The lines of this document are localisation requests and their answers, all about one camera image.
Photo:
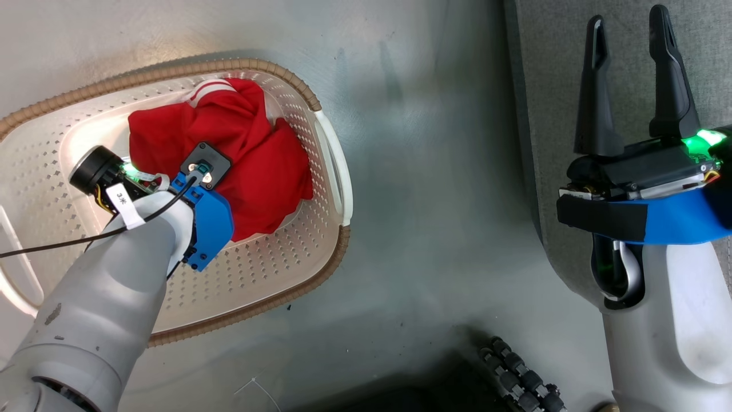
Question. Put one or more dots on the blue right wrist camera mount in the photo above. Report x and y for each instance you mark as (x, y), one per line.
(680, 220)

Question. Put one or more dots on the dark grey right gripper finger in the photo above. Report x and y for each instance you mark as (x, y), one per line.
(672, 97)
(596, 114)

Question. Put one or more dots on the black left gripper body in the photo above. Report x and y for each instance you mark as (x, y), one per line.
(91, 169)

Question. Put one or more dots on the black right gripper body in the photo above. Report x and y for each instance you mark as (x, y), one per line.
(646, 166)

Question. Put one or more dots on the red and white garment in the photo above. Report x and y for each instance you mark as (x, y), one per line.
(257, 160)

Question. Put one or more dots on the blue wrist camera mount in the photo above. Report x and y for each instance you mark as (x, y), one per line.
(213, 226)
(680, 220)

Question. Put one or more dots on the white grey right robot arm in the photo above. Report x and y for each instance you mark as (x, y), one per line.
(675, 320)

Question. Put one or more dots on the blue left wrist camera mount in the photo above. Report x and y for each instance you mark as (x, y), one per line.
(213, 226)

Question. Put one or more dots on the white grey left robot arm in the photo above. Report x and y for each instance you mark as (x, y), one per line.
(97, 320)

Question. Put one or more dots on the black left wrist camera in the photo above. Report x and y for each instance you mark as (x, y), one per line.
(207, 163)

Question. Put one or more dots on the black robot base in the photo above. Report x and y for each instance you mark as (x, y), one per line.
(434, 397)

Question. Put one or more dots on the white perforated laundry basket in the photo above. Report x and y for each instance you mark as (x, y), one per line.
(51, 131)

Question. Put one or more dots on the black roller robot wheel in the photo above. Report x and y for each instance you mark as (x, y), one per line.
(520, 372)

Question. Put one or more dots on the grey fabric sofa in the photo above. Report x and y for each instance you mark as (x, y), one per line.
(629, 80)

